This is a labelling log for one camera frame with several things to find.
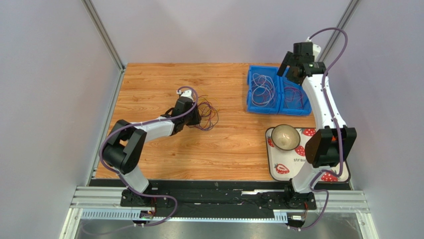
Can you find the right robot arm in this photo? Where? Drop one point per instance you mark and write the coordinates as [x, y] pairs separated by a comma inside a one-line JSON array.
[[321, 154]]

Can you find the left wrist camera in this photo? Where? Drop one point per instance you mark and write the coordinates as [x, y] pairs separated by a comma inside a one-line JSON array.
[[187, 94]]

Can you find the beige bowl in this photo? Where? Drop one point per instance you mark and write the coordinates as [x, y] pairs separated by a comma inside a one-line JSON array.
[[285, 137]]

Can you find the aluminium corner post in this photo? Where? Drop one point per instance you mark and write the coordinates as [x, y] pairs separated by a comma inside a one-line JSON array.
[[96, 19], [330, 46]]

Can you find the right aluminium corner post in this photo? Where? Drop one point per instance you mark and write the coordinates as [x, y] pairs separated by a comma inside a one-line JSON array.
[[330, 46]]

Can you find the blue plastic bin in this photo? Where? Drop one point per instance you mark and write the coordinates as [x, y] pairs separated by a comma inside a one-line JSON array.
[[273, 95]]

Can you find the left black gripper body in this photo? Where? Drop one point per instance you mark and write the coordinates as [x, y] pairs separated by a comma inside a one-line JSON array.
[[192, 118]]

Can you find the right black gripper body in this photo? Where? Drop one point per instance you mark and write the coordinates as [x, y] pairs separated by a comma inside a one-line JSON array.
[[286, 65]]

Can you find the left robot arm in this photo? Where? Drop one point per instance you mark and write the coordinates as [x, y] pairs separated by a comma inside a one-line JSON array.
[[122, 149]]

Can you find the left aluminium corner post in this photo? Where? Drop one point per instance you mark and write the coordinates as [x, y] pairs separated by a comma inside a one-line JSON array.
[[96, 19]]

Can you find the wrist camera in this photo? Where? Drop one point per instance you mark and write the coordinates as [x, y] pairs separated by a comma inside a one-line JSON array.
[[187, 94], [316, 49]]

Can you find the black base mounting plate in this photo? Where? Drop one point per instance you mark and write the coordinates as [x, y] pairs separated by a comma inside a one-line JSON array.
[[214, 199]]

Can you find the strawberry print tray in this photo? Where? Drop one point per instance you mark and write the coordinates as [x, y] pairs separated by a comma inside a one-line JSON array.
[[284, 165]]

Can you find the aluminium frame rail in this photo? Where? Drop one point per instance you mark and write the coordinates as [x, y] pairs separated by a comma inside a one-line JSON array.
[[109, 203]]

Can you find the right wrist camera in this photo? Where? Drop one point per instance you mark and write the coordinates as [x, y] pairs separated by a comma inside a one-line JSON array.
[[316, 49]]

